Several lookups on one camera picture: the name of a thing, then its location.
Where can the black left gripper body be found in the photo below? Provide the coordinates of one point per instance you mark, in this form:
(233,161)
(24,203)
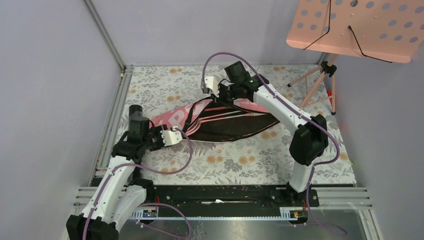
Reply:
(153,140)

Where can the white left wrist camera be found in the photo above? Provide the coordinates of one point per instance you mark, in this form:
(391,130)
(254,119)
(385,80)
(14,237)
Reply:
(170,138)

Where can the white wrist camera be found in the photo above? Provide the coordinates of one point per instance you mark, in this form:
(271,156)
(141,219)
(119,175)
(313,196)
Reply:
(210,85)
(170,138)

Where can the pink music stand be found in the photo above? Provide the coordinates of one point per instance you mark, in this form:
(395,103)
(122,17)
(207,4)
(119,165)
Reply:
(389,31)

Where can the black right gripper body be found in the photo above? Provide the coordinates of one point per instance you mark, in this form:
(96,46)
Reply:
(227,94)

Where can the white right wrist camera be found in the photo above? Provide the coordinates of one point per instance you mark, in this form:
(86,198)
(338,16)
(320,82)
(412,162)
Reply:
(210,85)

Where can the pink racket bag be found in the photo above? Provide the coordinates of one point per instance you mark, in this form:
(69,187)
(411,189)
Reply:
(215,122)

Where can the black shuttlecock tube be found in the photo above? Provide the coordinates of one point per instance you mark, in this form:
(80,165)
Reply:
(135,113)

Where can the aluminium frame rail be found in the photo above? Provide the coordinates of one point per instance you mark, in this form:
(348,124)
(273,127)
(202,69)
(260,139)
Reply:
(98,82)

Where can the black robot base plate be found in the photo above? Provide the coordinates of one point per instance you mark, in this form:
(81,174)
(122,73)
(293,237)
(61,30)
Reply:
(227,201)

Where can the floral fern tablecloth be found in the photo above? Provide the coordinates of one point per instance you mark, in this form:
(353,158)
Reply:
(260,159)

